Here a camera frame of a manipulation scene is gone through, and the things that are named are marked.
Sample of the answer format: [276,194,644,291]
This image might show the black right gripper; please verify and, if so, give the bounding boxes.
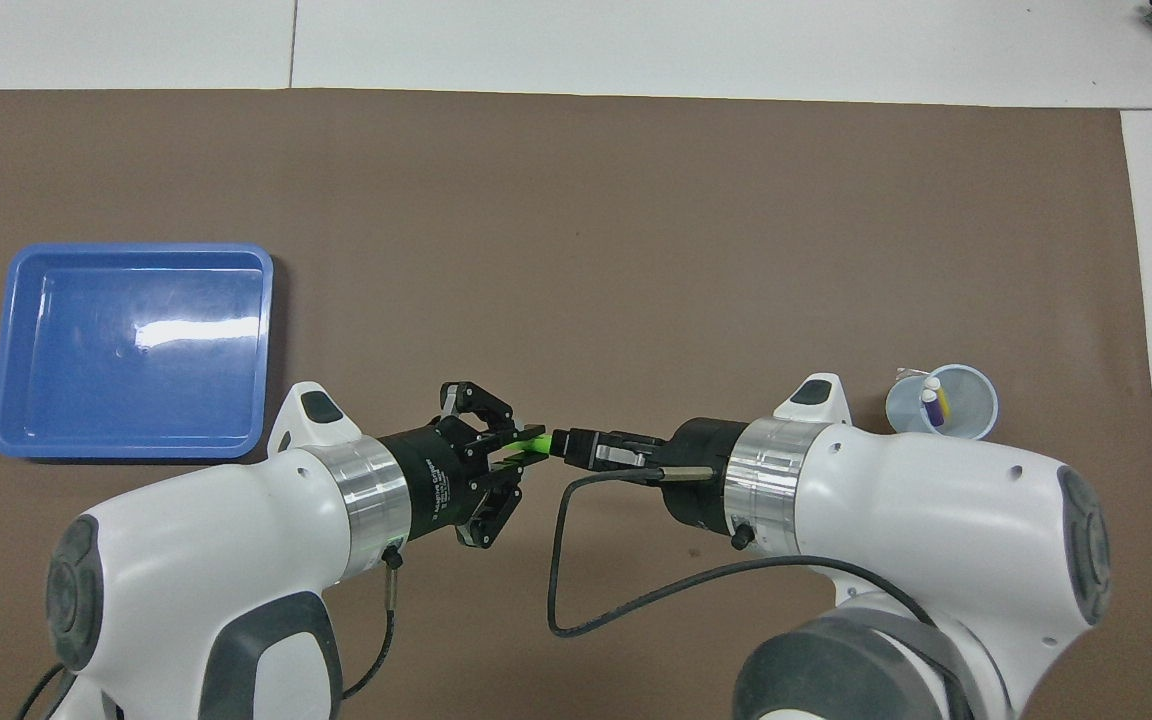
[549,418,747,531]

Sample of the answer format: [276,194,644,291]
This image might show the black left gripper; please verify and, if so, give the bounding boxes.
[378,380,545,549]

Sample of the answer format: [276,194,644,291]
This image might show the blue plastic tray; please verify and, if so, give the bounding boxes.
[0,243,275,460]

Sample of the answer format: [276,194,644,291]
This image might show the brown table mat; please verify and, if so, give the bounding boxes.
[0,88,1152,720]

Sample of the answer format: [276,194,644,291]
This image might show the translucent mesh pen cup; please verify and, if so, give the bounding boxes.
[885,364,1000,442]

